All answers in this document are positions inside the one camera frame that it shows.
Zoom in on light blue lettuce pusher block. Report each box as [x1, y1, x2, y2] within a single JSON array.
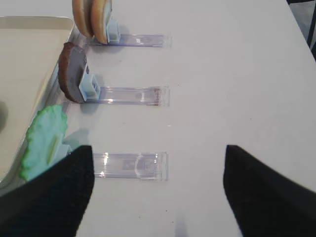
[[54, 143, 72, 162]]

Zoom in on clear lettuce rack rail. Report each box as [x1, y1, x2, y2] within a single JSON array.
[[61, 102, 169, 182]]

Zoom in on standing brown meat patty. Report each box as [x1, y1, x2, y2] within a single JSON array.
[[58, 42, 87, 104]]

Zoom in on light blue bun pusher block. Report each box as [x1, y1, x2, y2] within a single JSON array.
[[106, 19, 120, 43]]

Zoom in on clear patty rack rail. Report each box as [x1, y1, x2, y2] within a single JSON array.
[[81, 75, 170, 106]]

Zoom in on bun slice near tray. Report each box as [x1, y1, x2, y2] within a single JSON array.
[[72, 0, 94, 38]]

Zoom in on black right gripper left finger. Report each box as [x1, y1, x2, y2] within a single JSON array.
[[0, 145, 95, 237]]

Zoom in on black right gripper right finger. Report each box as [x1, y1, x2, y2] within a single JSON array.
[[223, 145, 316, 237]]

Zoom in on clear bun rack rail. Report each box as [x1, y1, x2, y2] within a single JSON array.
[[70, 33, 172, 48]]

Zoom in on standing green lettuce leaf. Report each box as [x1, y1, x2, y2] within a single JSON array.
[[19, 105, 68, 182]]

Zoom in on white rectangular tray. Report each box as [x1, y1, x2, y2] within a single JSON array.
[[0, 16, 75, 195]]

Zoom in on light blue patty pusher block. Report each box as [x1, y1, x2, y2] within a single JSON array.
[[79, 64, 101, 102]]

